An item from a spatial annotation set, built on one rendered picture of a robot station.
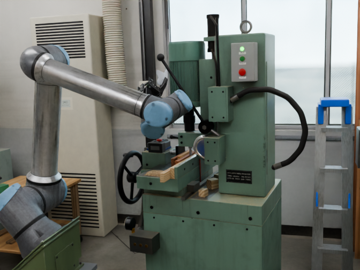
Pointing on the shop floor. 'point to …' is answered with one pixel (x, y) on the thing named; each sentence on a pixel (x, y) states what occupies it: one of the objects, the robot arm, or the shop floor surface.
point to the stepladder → (321, 111)
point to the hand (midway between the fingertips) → (155, 80)
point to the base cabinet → (215, 243)
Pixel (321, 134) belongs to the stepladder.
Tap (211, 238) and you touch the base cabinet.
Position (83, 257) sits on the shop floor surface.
